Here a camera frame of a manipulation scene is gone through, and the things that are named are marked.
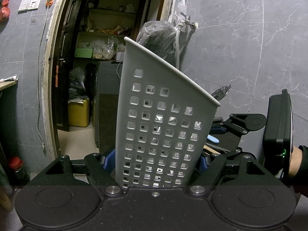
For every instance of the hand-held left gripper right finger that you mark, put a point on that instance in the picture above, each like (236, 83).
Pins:
(204, 164)

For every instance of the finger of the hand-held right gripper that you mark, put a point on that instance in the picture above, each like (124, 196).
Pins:
(237, 152)
(219, 130)

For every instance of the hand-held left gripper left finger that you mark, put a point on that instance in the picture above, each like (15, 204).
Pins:
(109, 160)

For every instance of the white tube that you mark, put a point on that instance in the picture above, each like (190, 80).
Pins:
(8, 79)

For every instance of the red plastic bag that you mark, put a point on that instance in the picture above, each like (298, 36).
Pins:
(4, 7)

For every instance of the red capped dark bottle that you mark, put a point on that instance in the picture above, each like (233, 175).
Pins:
(15, 170)

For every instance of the dark grey cabinet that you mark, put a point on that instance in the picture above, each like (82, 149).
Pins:
(107, 77)

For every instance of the cream door frame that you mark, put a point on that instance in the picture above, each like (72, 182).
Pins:
(46, 81)

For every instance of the wooden storage shelf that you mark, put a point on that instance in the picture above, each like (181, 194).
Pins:
(101, 33)

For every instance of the black plastic bags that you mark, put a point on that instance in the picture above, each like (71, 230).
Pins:
(77, 84)

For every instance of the colourful snack packets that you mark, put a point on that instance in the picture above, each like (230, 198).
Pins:
(115, 30)

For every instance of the small white box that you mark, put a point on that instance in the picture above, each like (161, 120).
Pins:
(120, 55)

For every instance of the person's right forearm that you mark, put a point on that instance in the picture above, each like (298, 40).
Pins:
(294, 162)

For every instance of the wooden chopstick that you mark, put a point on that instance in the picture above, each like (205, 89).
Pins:
(210, 149)

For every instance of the white wall socket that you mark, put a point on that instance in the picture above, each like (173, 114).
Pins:
(34, 3)

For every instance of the dark wooden door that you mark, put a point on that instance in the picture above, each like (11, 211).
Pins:
(60, 77)

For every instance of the grey perforated plastic basket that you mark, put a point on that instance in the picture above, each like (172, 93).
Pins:
(154, 96)

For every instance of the yellow jerry can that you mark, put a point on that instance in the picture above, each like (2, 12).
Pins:
(78, 113)

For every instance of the patterned steel spoon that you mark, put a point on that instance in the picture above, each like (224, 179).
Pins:
(222, 92)

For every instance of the orange door sticker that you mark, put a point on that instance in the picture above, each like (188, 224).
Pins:
(57, 75)

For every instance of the clear bag of food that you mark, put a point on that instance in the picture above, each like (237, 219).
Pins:
(109, 48)
(98, 50)

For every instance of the green box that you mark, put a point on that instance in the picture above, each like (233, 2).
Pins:
(84, 52)

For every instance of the hanging grey plastic bag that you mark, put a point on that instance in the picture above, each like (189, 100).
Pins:
(158, 33)

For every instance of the wooden kitchen counter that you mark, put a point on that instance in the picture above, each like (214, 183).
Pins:
(7, 86)

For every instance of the yellow bottle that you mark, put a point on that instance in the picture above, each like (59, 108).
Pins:
(6, 199)

